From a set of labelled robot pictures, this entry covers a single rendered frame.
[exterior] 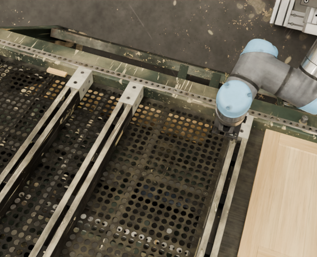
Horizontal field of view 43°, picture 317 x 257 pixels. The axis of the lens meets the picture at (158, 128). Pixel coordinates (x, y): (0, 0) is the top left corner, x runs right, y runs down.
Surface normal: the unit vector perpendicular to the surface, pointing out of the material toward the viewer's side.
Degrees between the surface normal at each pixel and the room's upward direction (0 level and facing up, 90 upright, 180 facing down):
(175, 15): 0
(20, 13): 0
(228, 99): 28
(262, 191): 57
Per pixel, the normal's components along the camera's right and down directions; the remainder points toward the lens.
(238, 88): -0.12, -0.20
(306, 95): -0.26, 0.41
